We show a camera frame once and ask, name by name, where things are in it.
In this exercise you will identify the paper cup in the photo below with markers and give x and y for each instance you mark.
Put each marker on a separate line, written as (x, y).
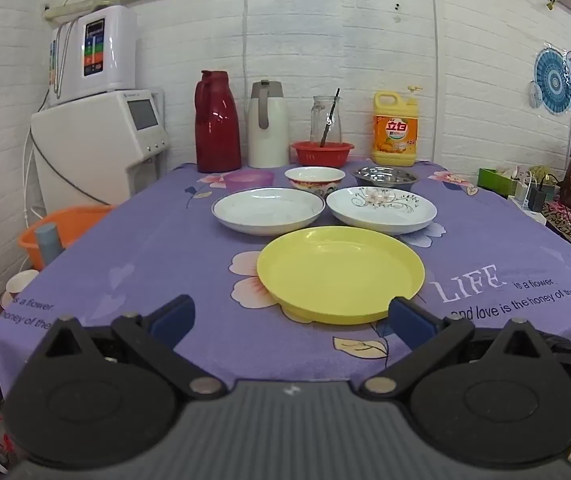
(21, 285)

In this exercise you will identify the white plate with floral print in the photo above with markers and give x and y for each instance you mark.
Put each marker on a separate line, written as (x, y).
(383, 210)

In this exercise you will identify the black stirring stick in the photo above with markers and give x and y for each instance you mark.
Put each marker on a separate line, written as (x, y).
(331, 112)

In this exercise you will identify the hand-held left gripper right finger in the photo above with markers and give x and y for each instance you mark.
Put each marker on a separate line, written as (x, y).
(410, 319)

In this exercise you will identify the floral ceramic bowl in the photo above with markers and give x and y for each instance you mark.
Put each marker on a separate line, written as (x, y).
(315, 182)

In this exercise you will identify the purple floral tablecloth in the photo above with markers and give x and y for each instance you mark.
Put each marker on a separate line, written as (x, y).
(165, 260)

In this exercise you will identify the white power strip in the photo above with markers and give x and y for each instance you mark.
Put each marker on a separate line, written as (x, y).
(525, 212)

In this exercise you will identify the white thermos jug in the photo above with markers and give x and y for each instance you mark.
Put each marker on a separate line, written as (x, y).
(268, 135)

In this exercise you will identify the clear glass pitcher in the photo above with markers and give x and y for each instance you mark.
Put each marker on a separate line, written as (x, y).
(318, 120)

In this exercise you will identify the yellow detergent bottle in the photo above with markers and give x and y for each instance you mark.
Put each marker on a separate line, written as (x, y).
(395, 135)

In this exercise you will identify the white water purifier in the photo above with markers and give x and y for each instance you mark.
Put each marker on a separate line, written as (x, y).
(105, 55)

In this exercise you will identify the blue fan wall decoration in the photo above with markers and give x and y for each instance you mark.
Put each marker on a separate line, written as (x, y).
(553, 80)

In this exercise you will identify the orange plastic basin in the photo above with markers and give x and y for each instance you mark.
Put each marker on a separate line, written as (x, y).
(80, 220)

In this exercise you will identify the red plastic bowl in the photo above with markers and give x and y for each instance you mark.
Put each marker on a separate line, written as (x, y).
(323, 156)

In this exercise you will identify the purple plastic bowl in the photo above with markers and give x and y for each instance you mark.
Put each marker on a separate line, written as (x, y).
(248, 180)

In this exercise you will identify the white charger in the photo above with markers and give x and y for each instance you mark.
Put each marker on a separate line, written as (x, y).
(522, 190)

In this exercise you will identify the black charger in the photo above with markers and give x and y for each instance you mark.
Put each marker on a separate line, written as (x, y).
(538, 197)

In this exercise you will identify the green box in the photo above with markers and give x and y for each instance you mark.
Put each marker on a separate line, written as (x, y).
(495, 182)

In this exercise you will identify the white water dispenser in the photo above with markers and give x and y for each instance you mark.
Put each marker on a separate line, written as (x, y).
(90, 155)

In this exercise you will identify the red thermos jug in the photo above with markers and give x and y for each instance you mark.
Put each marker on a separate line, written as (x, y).
(218, 130)

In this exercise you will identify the white plate with blue rim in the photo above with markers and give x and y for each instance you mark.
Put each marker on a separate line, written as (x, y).
(268, 209)

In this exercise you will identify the grey blue cup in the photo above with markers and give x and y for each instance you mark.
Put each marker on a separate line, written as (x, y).
(51, 242)

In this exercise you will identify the yellow plastic plate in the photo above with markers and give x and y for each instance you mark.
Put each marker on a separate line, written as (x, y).
(340, 270)

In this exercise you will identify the stainless steel bowl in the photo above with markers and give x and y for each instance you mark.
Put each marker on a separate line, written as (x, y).
(384, 177)

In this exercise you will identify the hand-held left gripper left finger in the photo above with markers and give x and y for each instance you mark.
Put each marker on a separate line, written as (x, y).
(173, 314)

